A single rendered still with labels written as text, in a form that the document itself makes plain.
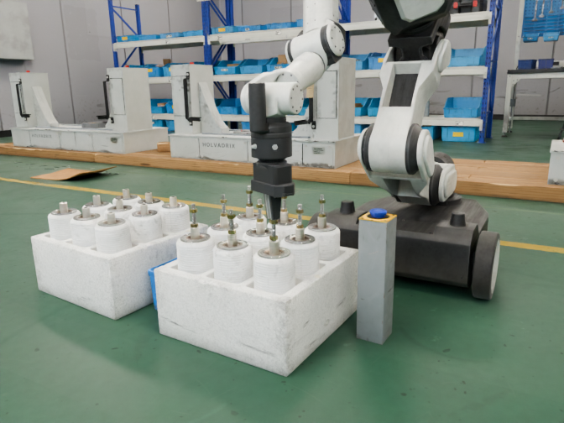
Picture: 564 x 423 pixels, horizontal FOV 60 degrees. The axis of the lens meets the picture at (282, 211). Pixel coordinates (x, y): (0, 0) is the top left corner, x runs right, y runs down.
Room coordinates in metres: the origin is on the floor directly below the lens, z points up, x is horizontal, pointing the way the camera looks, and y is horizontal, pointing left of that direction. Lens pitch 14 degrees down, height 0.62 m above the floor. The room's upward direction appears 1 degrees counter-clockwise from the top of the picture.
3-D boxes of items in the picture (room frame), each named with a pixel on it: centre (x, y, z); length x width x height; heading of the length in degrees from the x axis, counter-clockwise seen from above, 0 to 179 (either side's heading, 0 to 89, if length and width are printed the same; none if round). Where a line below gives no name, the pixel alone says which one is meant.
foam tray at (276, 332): (1.20, 0.06, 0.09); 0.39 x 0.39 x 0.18; 58
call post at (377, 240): (1.11, -0.23, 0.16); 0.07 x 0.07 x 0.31; 58
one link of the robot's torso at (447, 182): (1.71, -0.51, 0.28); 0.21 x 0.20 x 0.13; 150
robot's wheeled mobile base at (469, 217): (1.68, -0.49, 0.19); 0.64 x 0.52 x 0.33; 150
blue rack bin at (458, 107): (5.55, -2.07, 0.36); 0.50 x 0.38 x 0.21; 150
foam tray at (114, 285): (1.49, 0.51, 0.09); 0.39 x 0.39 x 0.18; 55
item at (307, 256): (1.14, -0.04, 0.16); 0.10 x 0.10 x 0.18
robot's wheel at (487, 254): (1.34, -0.60, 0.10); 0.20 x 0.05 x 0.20; 150
